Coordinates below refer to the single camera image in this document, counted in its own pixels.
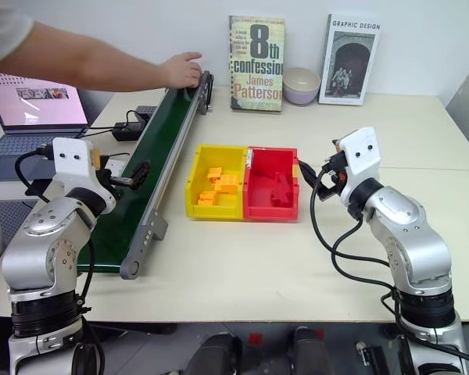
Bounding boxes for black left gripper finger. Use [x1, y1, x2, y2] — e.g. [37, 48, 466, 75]
[129, 162, 152, 181]
[109, 175, 142, 188]

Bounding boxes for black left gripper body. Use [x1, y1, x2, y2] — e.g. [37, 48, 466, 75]
[95, 168, 123, 201]

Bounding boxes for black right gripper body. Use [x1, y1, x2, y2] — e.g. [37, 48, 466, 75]
[316, 150, 349, 202]

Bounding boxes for green conveyor belt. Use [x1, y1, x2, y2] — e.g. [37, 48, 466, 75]
[76, 70, 216, 280]

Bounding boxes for person's bare hand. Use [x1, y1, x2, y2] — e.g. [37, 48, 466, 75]
[157, 51, 205, 91]

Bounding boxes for white rectangular box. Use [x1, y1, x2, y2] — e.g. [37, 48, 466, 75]
[100, 155, 128, 179]

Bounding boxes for red toy brick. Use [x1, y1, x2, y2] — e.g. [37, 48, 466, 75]
[270, 188, 295, 209]

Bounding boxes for black power adapter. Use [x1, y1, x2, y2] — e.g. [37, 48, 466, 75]
[112, 121, 148, 143]

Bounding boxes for yellow plastic bin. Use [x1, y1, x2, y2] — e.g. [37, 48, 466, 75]
[184, 144, 249, 220]

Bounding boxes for red plastic bin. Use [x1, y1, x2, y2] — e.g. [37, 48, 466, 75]
[242, 145, 302, 222]

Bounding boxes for lavender bowl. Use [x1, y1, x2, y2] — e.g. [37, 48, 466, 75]
[282, 66, 322, 107]

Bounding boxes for grey box under laptop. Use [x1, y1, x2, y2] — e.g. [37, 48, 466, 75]
[0, 155, 62, 205]

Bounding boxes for grey laptop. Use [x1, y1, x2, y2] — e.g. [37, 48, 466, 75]
[0, 71, 91, 165]

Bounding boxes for graphic design book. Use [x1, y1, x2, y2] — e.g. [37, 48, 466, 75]
[317, 13, 381, 106]

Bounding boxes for dark rounded shape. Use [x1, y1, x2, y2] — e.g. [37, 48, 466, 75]
[292, 326, 332, 375]
[186, 331, 244, 375]

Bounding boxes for white shirt sleeve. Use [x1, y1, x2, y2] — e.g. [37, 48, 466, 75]
[0, 0, 35, 73]

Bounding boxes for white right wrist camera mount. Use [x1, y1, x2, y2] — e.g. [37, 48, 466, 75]
[335, 127, 383, 208]

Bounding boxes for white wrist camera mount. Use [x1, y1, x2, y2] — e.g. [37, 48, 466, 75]
[335, 127, 383, 208]
[52, 136, 119, 215]

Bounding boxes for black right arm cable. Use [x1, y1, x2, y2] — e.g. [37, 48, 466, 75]
[310, 155, 469, 366]

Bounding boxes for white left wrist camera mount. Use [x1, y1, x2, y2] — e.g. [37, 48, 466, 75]
[52, 136, 119, 215]

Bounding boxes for black adapter cable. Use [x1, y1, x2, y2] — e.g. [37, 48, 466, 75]
[86, 109, 152, 137]

